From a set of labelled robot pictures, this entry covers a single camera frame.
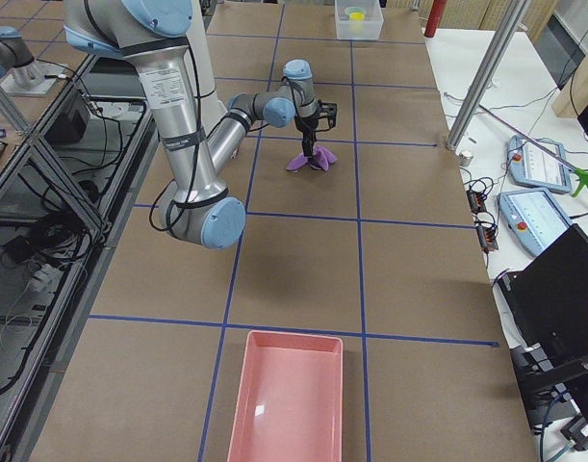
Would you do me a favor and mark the blue teach pendant far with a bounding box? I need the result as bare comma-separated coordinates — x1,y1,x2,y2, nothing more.
507,135,572,194

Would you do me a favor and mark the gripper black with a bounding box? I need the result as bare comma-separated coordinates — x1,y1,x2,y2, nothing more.
294,111,320,157

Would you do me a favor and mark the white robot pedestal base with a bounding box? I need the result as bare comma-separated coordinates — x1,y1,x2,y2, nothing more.
185,0,226,130

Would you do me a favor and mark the blue teach pendant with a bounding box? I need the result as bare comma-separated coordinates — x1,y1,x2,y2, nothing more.
498,187,573,257
507,135,572,194

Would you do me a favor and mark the green tipped grabber stand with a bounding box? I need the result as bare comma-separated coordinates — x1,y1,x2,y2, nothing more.
478,104,588,197

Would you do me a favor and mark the mint green bowl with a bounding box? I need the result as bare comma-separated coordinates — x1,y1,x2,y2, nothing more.
345,6,367,15

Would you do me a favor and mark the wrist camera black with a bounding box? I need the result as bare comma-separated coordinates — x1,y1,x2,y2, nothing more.
318,100,338,133

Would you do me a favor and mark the pink plastic tray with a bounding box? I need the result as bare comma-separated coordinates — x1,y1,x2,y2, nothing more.
227,330,344,461

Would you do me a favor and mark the small metal cylinder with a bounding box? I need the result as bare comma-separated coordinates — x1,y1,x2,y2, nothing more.
458,150,473,167

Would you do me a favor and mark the clear plastic storage box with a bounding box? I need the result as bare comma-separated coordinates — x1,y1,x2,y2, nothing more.
334,0,384,40

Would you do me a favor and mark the blue teach pendant near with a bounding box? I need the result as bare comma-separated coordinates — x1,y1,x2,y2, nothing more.
498,187,573,257

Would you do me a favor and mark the red fire extinguisher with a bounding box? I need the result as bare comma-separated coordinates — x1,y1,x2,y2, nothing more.
424,0,447,39

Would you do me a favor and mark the aluminium frame post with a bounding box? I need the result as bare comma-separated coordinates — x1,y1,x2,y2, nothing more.
446,0,530,151

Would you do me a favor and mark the black monitor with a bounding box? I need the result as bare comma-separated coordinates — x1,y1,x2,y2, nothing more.
495,222,588,386

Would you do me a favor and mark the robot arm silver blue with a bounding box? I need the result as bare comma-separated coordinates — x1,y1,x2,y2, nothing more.
0,26,57,96
64,1,320,249

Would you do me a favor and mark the purple cloth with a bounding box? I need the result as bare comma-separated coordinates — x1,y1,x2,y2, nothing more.
286,145,338,171

